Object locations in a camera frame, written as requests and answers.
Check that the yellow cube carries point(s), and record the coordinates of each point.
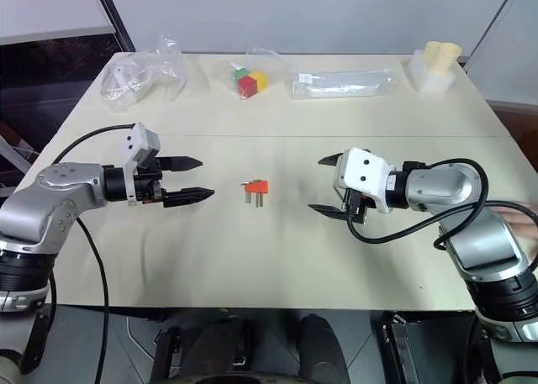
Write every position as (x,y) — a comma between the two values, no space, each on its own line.
(260,80)

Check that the flat clear plastic bag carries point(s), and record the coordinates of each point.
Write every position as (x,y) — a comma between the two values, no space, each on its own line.
(344,85)

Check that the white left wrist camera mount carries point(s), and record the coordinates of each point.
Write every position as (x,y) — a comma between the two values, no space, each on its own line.
(135,142)

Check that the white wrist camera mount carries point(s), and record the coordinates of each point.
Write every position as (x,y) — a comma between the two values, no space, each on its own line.
(135,142)
(365,176)

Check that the green cube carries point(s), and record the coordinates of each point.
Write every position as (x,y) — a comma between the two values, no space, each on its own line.
(241,74)

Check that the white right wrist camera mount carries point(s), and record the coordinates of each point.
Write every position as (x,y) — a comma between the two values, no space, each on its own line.
(365,176)

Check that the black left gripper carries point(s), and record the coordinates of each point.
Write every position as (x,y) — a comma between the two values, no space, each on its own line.
(147,181)

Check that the dark rounded shape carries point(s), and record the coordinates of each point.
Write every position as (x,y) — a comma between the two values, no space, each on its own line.
(323,350)

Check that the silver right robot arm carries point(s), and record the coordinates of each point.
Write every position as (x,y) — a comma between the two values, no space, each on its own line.
(471,216)

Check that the clear bag with cubes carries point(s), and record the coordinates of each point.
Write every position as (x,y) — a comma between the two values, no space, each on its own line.
(252,71)

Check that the crumpled clear plastic bag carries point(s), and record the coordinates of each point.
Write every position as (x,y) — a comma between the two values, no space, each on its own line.
(138,79)

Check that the cream plastic cups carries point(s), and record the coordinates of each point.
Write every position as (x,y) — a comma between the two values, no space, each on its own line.
(441,56)

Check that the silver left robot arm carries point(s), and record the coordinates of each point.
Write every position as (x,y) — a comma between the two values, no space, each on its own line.
(63,195)

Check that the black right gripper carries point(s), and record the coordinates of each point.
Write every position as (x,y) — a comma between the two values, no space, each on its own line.
(358,203)

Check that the blurred person hand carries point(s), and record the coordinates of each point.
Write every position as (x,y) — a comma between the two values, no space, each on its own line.
(519,220)

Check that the red cube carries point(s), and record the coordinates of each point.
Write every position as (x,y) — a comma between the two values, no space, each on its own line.
(247,86)

